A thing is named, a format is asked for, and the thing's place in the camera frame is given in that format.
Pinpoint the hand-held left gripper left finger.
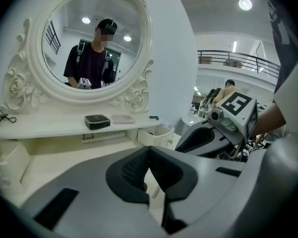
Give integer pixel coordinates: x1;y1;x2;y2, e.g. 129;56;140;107
21;146;165;238

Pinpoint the white drawer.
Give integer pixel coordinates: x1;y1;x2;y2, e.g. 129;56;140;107
0;140;32;198
137;126;175;148

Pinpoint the black mezzanine railing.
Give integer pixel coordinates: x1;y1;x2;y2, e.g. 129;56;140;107
197;49;281;78

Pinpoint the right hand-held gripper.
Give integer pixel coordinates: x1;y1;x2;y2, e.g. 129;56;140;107
174;91;259;158

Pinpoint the person's right forearm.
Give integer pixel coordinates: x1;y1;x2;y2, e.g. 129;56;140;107
250;101;288;139

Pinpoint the metal eyelash curler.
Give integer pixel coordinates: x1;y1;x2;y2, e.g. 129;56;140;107
0;108;17;129

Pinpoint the oval mirror ornate white frame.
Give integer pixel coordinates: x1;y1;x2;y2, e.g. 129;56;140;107
0;0;155;117

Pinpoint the white dressing table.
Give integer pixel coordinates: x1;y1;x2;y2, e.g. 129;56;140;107
0;113;176;212

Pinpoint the round ceiling light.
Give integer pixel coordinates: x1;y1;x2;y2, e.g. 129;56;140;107
238;0;253;11

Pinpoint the person's dark shirt torso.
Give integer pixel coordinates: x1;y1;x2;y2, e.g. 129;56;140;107
262;0;298;94

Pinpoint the pink eyeshadow palette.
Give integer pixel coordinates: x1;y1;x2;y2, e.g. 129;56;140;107
111;114;136;125

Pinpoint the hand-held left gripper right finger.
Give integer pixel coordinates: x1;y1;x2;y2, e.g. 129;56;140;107
149;146;247;236

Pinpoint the black square compact case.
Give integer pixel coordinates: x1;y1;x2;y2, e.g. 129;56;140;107
84;114;111;130

